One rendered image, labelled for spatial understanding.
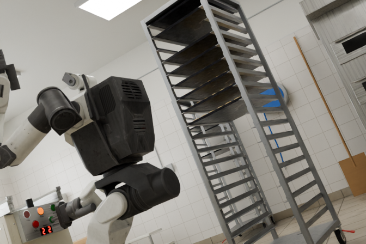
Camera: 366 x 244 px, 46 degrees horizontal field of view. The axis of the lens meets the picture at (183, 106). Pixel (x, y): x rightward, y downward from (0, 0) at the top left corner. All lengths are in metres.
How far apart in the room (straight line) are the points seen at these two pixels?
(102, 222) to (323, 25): 3.51
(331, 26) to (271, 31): 1.32
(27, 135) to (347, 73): 3.54
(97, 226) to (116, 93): 0.50
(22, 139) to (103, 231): 0.44
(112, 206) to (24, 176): 6.06
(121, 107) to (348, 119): 4.25
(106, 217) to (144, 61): 4.88
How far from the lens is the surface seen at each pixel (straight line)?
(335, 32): 4.64
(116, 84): 1.58
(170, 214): 6.20
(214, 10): 2.85
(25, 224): 2.07
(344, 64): 4.58
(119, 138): 1.56
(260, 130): 2.49
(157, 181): 1.53
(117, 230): 1.71
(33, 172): 7.50
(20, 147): 1.59
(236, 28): 3.04
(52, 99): 1.54
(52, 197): 2.26
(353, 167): 5.28
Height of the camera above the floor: 0.58
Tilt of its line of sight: 12 degrees up
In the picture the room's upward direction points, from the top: 22 degrees counter-clockwise
